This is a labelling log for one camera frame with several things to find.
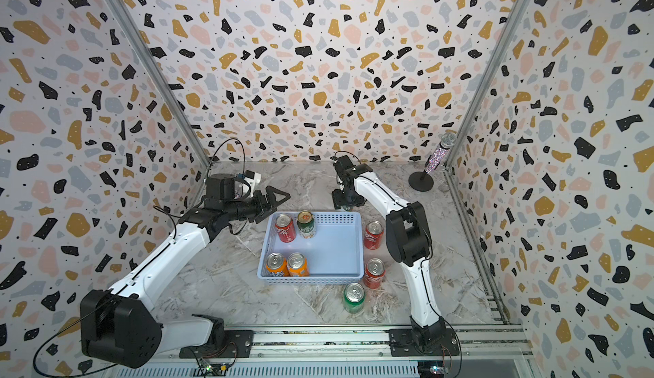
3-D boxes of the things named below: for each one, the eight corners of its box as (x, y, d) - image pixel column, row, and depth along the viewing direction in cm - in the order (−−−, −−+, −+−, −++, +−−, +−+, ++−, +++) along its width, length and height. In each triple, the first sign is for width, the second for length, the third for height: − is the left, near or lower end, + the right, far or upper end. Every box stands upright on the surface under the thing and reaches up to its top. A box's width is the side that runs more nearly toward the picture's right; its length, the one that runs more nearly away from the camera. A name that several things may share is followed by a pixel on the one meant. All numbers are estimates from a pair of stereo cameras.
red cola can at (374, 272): (363, 288, 86) (366, 276, 77) (362, 270, 90) (365, 257, 82) (381, 289, 86) (386, 276, 78) (380, 271, 90) (384, 257, 82)
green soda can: (343, 314, 82) (344, 303, 72) (343, 294, 85) (344, 282, 76) (362, 314, 82) (365, 303, 73) (361, 294, 85) (364, 282, 76)
